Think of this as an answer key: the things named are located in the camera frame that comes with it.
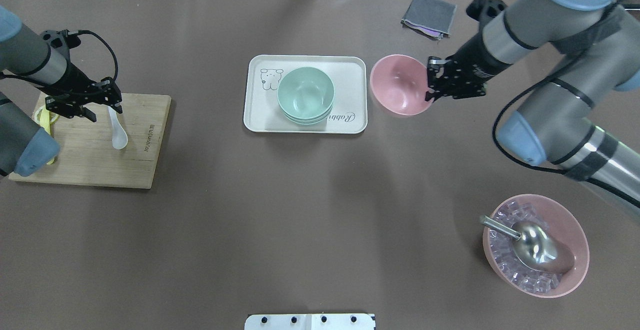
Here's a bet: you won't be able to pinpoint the cream rabbit tray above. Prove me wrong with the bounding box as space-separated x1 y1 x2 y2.
243 55 368 134

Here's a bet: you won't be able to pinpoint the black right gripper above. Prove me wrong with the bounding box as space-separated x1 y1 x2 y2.
424 57 486 102

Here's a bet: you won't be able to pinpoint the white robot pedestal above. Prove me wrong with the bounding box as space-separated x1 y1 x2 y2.
244 312 377 329

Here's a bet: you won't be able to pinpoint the grey folded cloth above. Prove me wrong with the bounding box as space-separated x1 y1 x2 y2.
400 0 458 40

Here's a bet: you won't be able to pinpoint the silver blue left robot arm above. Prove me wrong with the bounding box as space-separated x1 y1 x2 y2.
0 8 123 178

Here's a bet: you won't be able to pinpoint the stacked green bowls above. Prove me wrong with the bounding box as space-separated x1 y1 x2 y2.
277 66 336 124

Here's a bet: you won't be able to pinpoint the white ceramic spoon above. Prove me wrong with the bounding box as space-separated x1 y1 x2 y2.
107 107 129 150

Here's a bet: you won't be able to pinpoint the large pink ice bowl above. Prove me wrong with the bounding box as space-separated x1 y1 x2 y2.
482 194 590 298

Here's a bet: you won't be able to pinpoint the metal ice scoop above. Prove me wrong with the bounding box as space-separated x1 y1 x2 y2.
478 215 576 273

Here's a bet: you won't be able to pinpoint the wooden cutting board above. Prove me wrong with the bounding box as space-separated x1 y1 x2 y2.
8 93 171 189

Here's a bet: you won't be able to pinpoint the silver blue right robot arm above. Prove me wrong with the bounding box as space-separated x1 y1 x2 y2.
423 0 640 218

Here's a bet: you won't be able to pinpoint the small pink bowl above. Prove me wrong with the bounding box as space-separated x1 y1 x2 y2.
369 54 434 117

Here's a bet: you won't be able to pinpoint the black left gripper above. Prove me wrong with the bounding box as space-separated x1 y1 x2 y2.
44 63 123 123

